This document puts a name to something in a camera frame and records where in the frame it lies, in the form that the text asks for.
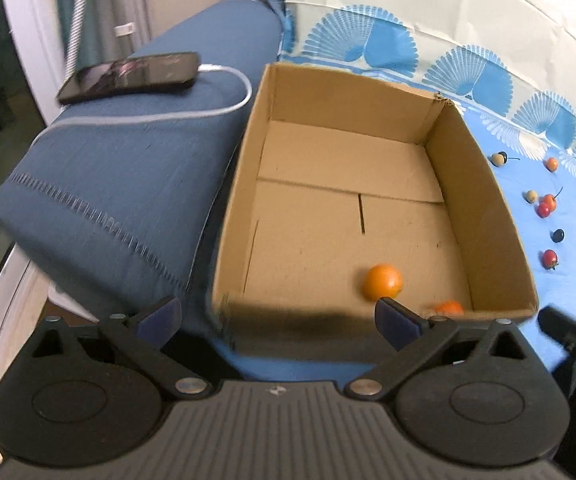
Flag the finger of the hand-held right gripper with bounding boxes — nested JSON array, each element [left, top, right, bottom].
[[538, 305, 576, 386]]

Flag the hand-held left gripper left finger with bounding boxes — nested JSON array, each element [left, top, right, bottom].
[[30, 296, 215, 402]]

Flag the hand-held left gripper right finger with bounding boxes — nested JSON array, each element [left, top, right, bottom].
[[343, 297, 536, 402]]

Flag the large orange cherry tomato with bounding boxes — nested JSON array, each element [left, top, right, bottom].
[[362, 264, 403, 302]]

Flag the brown cardboard box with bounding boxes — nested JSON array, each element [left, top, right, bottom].
[[210, 62, 540, 365]]

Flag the black smartphone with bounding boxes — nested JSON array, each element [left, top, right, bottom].
[[57, 51, 203, 106]]

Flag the blue white fan-print cloth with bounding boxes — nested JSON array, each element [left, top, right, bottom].
[[233, 0, 576, 386]]

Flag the white charging cable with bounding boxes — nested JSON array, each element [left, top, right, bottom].
[[50, 62, 253, 133]]

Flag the garment steamer with braided hose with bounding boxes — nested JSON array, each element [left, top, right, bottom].
[[64, 0, 95, 77]]

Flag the white door frame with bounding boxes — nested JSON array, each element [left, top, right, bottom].
[[0, 0, 69, 126]]

